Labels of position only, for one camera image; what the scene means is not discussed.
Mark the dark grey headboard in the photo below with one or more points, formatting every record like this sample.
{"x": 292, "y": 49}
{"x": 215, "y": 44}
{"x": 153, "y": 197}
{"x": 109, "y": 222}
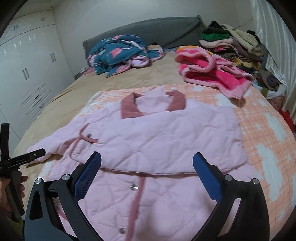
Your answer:
{"x": 167, "y": 32}

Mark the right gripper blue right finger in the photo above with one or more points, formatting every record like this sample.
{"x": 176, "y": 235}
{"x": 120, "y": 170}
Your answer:
{"x": 251, "y": 221}

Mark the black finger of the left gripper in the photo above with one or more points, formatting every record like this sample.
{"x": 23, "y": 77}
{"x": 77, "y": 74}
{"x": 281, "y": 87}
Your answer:
{"x": 23, "y": 159}

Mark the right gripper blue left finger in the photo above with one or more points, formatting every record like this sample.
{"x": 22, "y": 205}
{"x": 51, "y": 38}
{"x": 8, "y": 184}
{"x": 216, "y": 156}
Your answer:
{"x": 42, "y": 220}

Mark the pile of assorted clothes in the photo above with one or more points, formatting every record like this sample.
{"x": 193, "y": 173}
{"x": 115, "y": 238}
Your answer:
{"x": 243, "y": 49}

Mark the white satin curtain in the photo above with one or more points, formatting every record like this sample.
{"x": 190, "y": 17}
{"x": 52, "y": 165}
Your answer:
{"x": 277, "y": 38}

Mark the hot pink fleece garment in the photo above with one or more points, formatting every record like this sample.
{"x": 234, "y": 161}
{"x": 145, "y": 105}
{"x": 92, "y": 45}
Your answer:
{"x": 202, "y": 67}

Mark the white wardrobe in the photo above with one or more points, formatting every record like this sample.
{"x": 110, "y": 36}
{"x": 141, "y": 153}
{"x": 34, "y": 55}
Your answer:
{"x": 33, "y": 71}

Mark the teal pink flamingo quilt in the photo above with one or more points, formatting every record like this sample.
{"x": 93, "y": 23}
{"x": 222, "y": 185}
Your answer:
{"x": 120, "y": 53}

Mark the pink quilted jacket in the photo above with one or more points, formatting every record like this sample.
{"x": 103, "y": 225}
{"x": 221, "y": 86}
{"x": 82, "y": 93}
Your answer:
{"x": 147, "y": 187}

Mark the beige bed sheet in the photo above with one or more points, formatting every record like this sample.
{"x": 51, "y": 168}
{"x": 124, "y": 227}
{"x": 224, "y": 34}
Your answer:
{"x": 63, "y": 107}

